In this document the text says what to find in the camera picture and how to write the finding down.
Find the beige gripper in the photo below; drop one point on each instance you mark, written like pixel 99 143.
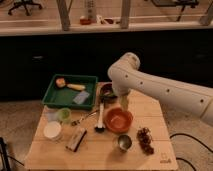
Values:
pixel 124 102

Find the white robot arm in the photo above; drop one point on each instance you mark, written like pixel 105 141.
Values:
pixel 195 99

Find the dark brown bowl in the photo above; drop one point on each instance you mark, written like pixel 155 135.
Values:
pixel 107 94

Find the orange bowl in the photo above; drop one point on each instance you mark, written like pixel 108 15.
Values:
pixel 118 120

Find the metal fork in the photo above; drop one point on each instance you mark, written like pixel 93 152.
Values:
pixel 77 122

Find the bunch of dark grapes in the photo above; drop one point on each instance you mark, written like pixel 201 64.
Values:
pixel 144 138

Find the small metal cup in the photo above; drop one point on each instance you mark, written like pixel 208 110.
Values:
pixel 124 142

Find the blue sponge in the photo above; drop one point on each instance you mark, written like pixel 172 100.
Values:
pixel 81 97

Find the brown rectangular box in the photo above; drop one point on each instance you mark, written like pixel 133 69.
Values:
pixel 76 139

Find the green plastic tray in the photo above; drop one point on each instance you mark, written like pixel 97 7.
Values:
pixel 56 97

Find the green plastic cup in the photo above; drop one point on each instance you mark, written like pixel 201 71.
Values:
pixel 64 115

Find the orange round fruit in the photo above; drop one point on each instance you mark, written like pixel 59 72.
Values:
pixel 60 82

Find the clear plastic container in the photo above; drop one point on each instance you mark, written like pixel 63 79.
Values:
pixel 51 115

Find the red bowl on shelf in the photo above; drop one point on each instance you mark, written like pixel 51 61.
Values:
pixel 84 21

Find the black office chair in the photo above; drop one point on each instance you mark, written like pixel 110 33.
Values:
pixel 24 3

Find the white handled brush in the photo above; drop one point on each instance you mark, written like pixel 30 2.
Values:
pixel 99 127

